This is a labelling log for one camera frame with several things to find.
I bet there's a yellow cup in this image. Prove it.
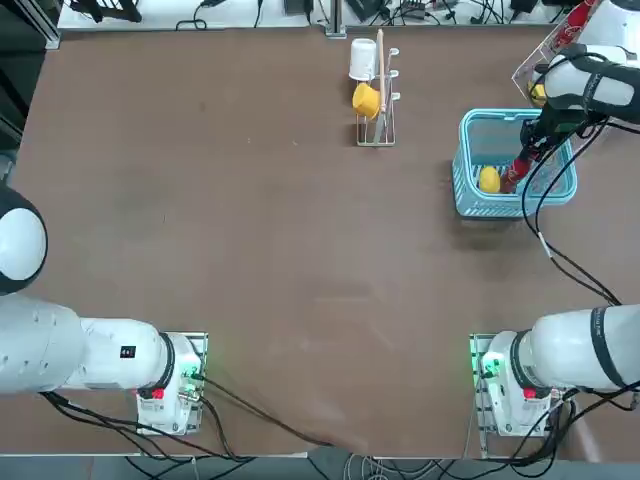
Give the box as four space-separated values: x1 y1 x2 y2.
352 82 384 120

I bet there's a black stand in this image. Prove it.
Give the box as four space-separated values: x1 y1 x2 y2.
69 0 144 24

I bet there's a white cup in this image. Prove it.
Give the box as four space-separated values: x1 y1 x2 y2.
348 38 377 81

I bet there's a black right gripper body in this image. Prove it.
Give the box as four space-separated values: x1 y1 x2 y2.
539 102 587 144

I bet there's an aluminium edge rail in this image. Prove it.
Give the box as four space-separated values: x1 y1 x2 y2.
324 0 347 39

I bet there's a large black power brick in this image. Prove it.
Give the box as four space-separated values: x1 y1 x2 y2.
347 0 391 21

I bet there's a clear acrylic rack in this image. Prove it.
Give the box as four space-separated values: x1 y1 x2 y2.
510 14 616 156

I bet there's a light blue plastic basket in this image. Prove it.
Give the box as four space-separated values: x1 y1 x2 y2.
452 108 580 219

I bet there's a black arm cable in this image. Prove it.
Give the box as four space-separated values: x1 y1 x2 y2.
521 112 626 307

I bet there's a red cola bottle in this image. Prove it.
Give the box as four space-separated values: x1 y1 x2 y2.
499 144 539 195
549 0 600 47

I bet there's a yellow lemon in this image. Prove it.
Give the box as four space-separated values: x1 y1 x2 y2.
478 166 503 194

